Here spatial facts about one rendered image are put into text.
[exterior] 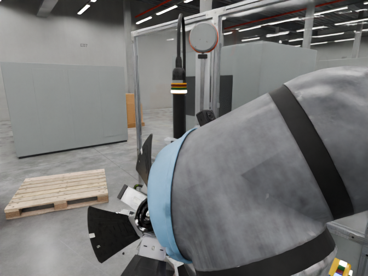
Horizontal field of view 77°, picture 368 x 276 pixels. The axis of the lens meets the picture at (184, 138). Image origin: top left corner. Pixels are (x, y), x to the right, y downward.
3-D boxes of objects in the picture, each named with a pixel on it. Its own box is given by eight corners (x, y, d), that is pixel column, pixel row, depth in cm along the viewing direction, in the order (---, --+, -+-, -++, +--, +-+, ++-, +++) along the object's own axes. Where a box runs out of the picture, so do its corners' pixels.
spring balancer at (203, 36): (190, 54, 133) (188, 52, 126) (190, 24, 129) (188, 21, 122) (218, 53, 130) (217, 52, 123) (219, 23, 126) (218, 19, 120)
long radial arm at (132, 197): (181, 214, 102) (165, 207, 94) (173, 231, 100) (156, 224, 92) (143, 193, 122) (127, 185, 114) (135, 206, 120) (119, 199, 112)
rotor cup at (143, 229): (149, 233, 87) (124, 224, 79) (166, 197, 91) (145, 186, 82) (174, 252, 77) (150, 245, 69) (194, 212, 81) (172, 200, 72)
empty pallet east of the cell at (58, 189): (104, 175, 414) (104, 168, 411) (108, 202, 324) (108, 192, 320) (26, 186, 372) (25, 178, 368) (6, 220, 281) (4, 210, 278)
